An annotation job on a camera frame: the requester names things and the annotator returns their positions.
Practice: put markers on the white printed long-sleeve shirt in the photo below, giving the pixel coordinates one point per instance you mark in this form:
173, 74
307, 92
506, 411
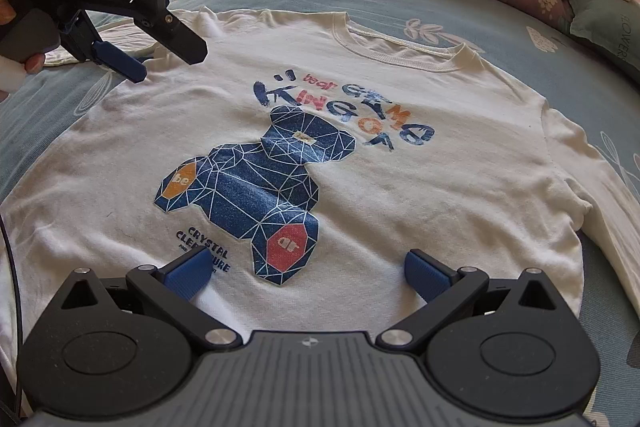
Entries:
400, 182

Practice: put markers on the person's left hand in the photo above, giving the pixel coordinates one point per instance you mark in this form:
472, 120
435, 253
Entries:
35, 64

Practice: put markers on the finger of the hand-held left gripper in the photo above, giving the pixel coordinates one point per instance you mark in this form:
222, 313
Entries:
122, 62
180, 39

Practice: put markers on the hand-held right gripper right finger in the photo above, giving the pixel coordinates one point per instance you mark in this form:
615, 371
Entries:
427, 274

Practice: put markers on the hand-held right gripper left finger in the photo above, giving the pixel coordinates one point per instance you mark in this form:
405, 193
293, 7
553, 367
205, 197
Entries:
190, 274

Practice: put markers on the grey-green pillow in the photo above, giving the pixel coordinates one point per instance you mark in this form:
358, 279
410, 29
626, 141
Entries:
605, 27

